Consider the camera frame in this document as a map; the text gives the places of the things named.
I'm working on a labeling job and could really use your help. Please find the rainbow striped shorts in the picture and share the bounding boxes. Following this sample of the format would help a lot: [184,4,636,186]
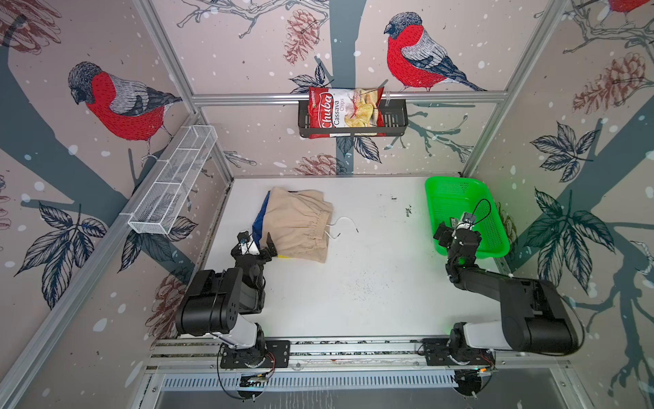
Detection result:
[248,194,279,262]

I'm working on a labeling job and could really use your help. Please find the beige shorts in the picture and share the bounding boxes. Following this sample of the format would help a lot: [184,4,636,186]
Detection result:
[262,187,334,263]

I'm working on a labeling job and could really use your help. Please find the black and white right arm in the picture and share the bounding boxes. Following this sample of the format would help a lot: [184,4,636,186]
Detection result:
[434,223,585,357]

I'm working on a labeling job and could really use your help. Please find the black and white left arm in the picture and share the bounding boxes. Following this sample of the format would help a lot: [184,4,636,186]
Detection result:
[175,231,278,368]

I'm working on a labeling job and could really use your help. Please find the green plastic tray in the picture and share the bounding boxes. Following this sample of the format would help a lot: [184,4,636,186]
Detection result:
[425,177,510,259]

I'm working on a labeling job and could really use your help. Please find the red cassava chips bag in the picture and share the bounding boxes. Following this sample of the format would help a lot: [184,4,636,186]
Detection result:
[308,87,384,131]

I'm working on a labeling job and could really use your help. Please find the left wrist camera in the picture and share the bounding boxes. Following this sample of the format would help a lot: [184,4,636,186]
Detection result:
[237,231,260,256]

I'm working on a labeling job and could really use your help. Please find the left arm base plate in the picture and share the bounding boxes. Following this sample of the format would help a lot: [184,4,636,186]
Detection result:
[219,338,291,370]

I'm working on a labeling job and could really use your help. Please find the white wire mesh shelf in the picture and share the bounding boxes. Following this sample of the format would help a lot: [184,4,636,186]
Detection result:
[128,125,217,235]

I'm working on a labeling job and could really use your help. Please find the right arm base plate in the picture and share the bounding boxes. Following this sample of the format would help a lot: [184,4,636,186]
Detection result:
[419,337,496,367]

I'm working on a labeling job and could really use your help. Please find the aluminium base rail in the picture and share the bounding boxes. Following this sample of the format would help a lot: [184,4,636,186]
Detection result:
[145,334,568,373]

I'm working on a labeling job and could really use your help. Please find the black wire basket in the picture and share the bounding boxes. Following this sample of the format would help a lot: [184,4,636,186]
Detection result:
[297,99,408,139]

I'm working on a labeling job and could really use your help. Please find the aluminium horizontal frame bar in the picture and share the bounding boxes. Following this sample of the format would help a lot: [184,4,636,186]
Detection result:
[192,91,509,107]

